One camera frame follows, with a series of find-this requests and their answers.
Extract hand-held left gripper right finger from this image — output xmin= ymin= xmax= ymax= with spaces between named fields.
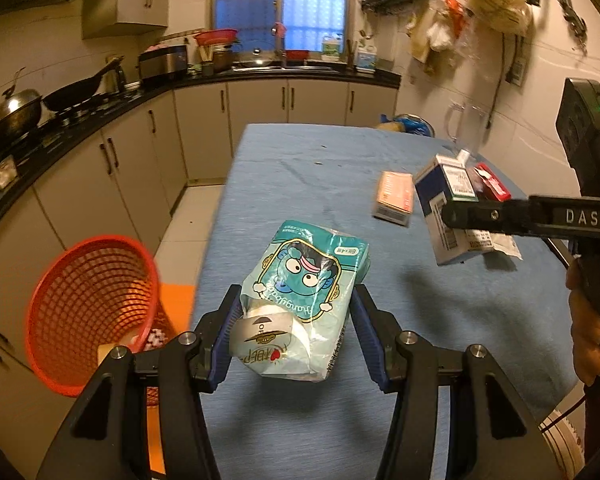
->
xmin=350 ymin=284 xmax=568 ymax=480

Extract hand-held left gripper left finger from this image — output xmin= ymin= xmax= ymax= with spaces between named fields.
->
xmin=36 ymin=284 xmax=243 ymax=480

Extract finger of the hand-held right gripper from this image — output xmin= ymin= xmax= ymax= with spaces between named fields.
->
xmin=440 ymin=196 xmax=531 ymax=235

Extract white and blue milk carton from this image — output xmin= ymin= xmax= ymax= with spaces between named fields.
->
xmin=414 ymin=149 xmax=498 ymax=267

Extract teal tissue roll pack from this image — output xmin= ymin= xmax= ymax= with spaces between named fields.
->
xmin=230 ymin=219 xmax=372 ymax=383

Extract red plastic mesh basket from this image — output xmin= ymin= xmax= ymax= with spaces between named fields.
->
xmin=25 ymin=234 xmax=181 ymax=408

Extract person's right hand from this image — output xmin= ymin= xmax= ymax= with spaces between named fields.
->
xmin=566 ymin=260 xmax=600 ymax=388

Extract red small box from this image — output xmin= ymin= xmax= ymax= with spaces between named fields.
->
xmin=472 ymin=162 xmax=512 ymax=203

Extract white paper leaflet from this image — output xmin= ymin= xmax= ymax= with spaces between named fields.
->
xmin=467 ymin=230 xmax=523 ymax=261

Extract orange stool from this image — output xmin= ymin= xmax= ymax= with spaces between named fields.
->
xmin=142 ymin=282 xmax=198 ymax=480

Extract orange and white small box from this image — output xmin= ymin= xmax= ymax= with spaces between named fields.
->
xmin=371 ymin=170 xmax=415 ymax=229

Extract clear plastic jug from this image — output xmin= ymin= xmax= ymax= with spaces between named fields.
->
xmin=445 ymin=101 xmax=473 ymax=143

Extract blue plastic bag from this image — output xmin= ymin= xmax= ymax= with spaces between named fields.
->
xmin=377 ymin=114 xmax=436 ymax=137

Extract hanging bag of yellowish food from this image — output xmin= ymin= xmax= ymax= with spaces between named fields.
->
xmin=467 ymin=0 xmax=533 ymax=36

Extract blue tablecloth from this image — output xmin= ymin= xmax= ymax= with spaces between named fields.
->
xmin=192 ymin=122 xmax=588 ymax=480

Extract clear hanging plastic bag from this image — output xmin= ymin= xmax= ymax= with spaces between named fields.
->
xmin=410 ymin=0 xmax=481 ymax=63

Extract white kitchen base cabinets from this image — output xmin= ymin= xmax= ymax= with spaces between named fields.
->
xmin=0 ymin=81 xmax=400 ymax=401

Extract black kitchen countertop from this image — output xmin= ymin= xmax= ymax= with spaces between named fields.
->
xmin=0 ymin=62 xmax=402 ymax=246

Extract gas stove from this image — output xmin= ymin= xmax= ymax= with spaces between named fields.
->
xmin=45 ymin=90 xmax=141 ymax=126

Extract glass pot lid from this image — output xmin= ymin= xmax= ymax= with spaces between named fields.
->
xmin=237 ymin=47 xmax=273 ymax=68

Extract chopstick holder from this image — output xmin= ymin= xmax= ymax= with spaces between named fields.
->
xmin=197 ymin=45 xmax=216 ymax=78

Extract small metal container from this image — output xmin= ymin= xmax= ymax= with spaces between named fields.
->
xmin=0 ymin=155 xmax=18 ymax=191

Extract window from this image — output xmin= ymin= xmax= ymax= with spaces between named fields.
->
xmin=212 ymin=0 xmax=351 ymax=56

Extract silver rice cooker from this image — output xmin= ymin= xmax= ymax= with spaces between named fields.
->
xmin=137 ymin=44 xmax=188 ymax=88

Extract steel kettle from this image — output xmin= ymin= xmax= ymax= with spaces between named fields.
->
xmin=102 ymin=56 xmax=128 ymax=93

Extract black frying pan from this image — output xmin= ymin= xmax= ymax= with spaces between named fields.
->
xmin=42 ymin=57 xmax=126 ymax=113

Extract red colander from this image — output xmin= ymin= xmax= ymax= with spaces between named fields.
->
xmin=192 ymin=28 xmax=241 ymax=48

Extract steel wok with lid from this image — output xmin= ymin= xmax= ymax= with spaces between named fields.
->
xmin=0 ymin=67 xmax=43 ymax=143

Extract black hanging cable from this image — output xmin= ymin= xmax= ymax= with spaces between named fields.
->
xmin=485 ymin=30 xmax=526 ymax=128

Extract white upper wall cabinet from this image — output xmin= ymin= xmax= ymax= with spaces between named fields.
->
xmin=82 ymin=0 xmax=171 ymax=41

